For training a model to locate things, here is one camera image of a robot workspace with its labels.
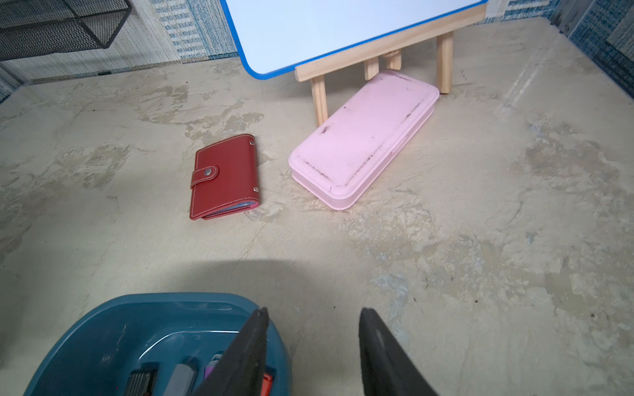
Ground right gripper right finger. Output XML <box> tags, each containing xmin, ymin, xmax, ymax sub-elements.
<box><xmin>358</xmin><ymin>308</ymin><xmax>437</xmax><ymax>396</ymax></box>

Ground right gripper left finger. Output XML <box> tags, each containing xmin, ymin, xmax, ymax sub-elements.
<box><xmin>194</xmin><ymin>308</ymin><xmax>269</xmax><ymax>396</ymax></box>

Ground red usb flash drive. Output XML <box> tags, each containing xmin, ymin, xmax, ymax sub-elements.
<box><xmin>260</xmin><ymin>373</ymin><xmax>274</xmax><ymax>396</ymax></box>

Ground purple usb flash drive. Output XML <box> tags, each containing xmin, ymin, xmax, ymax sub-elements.
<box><xmin>204</xmin><ymin>352</ymin><xmax>223</xmax><ymax>380</ymax></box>

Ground grey usb flash drive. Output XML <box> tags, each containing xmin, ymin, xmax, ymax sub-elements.
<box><xmin>163</xmin><ymin>364</ymin><xmax>197</xmax><ymax>396</ymax></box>

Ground teal storage tray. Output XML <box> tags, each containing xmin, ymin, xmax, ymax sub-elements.
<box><xmin>25</xmin><ymin>293</ymin><xmax>292</xmax><ymax>395</ymax></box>

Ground red leather wallet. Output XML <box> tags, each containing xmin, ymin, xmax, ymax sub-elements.
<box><xmin>189</xmin><ymin>134</ymin><xmax>260</xmax><ymax>220</ymax></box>

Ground pink plastic case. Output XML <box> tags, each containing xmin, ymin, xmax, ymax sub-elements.
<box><xmin>289</xmin><ymin>70</ymin><xmax>440</xmax><ymax>211</ymax></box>

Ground blue framed whiteboard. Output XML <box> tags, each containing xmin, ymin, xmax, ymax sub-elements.
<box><xmin>221</xmin><ymin>0</ymin><xmax>480</xmax><ymax>80</ymax></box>

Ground black wire shelf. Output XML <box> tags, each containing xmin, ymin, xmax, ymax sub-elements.
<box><xmin>1</xmin><ymin>0</ymin><xmax>132</xmax><ymax>61</ymax></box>

